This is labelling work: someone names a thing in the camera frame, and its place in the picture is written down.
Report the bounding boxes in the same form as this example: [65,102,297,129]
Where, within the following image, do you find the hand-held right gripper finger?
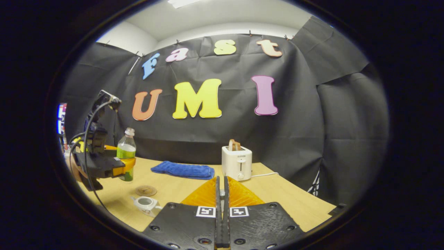
[142,176,222,250]
[223,176,306,250]

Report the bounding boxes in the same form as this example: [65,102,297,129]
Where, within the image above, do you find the clear water bottle green label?
[116,127,137,182]

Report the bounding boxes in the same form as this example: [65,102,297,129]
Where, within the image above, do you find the round wooden coaster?
[135,185,157,197]

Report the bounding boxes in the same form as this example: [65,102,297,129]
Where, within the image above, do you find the white teacup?
[131,196,162,218]

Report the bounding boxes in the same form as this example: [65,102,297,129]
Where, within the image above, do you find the computer monitor screen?
[57,103,67,136]

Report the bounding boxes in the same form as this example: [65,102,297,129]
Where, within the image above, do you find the white toaster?
[222,146,253,181]

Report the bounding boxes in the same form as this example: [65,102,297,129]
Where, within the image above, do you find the blue folded towel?
[151,161,215,180]

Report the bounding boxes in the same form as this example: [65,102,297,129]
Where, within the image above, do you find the thin white rod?
[128,56,141,75]

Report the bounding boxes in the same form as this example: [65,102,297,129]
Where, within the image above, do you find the ceiling light panel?
[168,0,202,8]

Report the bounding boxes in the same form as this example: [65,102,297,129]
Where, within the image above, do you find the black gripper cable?
[69,99,120,211]

